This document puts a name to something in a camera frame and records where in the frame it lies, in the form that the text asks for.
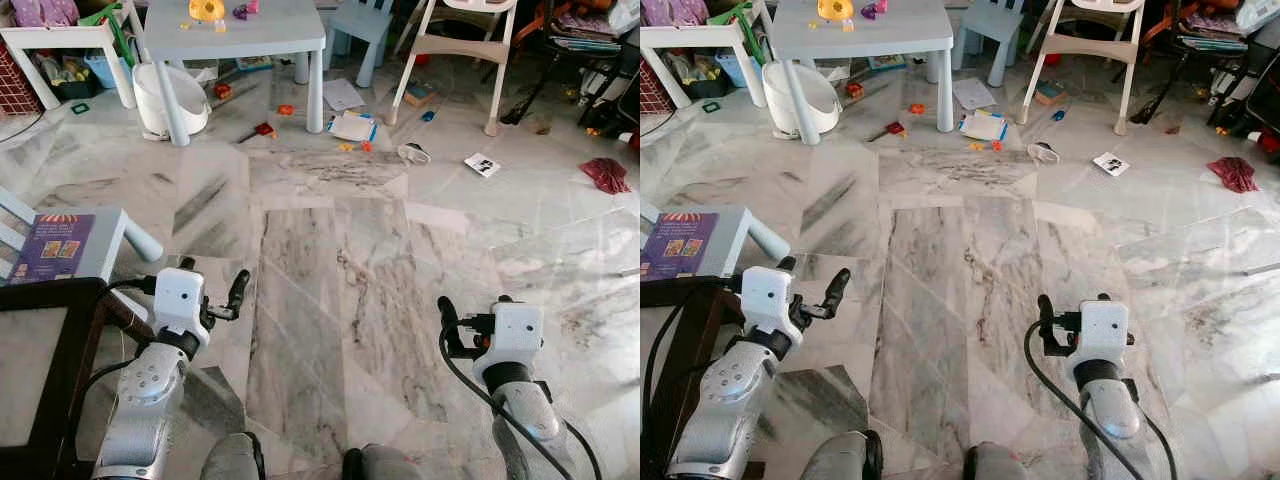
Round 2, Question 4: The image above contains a white paper sheet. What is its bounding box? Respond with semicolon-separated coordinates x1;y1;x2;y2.
952;77;998;111
322;78;366;111

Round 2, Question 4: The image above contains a grey right robot leg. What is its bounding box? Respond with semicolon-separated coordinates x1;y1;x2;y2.
342;445;421;480
963;442;1036;480

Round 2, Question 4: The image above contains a dark wooden glass table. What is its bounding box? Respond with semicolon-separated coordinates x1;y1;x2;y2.
0;278;151;480
640;275;746;480

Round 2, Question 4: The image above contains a dark red cloth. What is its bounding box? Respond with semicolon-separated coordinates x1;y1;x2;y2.
580;157;631;194
1207;157;1261;194

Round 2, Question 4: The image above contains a pink patterned bag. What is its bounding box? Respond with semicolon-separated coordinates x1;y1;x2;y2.
640;0;706;28
10;0;81;28

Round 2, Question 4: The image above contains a grey left robot leg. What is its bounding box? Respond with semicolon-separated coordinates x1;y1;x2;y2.
800;430;883;480
200;432;266;480

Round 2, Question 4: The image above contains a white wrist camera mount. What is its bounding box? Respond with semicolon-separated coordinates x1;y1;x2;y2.
1068;300;1131;386
745;266;798;341
155;268;208;346
483;302;544;386

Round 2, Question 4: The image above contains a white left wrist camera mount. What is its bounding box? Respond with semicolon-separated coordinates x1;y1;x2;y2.
155;268;208;346
745;266;798;341

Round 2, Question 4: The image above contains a light blue kids chair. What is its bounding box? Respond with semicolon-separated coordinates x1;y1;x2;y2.
0;188;164;287
325;0;396;88
640;200;791;282
950;0;1026;88

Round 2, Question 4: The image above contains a white plastic bucket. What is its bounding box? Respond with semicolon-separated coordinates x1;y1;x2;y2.
133;62;211;138
762;60;843;136

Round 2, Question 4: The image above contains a white blue booklet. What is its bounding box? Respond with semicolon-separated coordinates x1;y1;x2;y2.
328;110;379;143
958;108;1009;143

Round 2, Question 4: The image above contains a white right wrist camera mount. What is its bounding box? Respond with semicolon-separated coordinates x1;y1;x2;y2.
1068;300;1131;386
483;302;544;386

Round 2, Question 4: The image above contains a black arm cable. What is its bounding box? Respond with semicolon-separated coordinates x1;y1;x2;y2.
439;325;603;480
1022;320;1181;480
75;275;161;421
643;278;748;421

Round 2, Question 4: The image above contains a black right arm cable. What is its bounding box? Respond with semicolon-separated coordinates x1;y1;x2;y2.
439;325;603;480
1022;320;1181;480

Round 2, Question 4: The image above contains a red plastic basket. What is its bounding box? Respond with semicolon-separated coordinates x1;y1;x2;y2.
640;60;673;116
0;45;41;116

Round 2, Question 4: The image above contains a purple picture book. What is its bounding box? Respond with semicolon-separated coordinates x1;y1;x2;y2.
10;213;96;284
642;212;719;279

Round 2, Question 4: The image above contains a stack of books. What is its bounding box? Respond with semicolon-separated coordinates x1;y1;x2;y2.
1175;12;1251;53
548;12;623;53

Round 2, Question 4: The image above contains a grey robot leg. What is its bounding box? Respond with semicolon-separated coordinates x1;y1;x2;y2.
800;430;883;480
963;442;1036;480
200;432;266;480
342;445;421;480

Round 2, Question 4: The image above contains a white baby high chair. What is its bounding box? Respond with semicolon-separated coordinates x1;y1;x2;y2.
1015;0;1151;136
385;0;521;136

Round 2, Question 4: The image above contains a grey kids table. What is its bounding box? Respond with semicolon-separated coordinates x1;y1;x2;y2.
143;0;327;148
770;0;956;136

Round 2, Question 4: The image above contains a white low shelf table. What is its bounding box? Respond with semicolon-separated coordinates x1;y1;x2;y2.
0;22;141;111
640;22;771;109

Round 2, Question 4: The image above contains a black stroller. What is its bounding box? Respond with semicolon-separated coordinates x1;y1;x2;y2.
1205;45;1280;156
578;45;641;141

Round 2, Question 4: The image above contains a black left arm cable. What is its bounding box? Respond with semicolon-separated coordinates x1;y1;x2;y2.
75;275;161;421
643;278;748;421

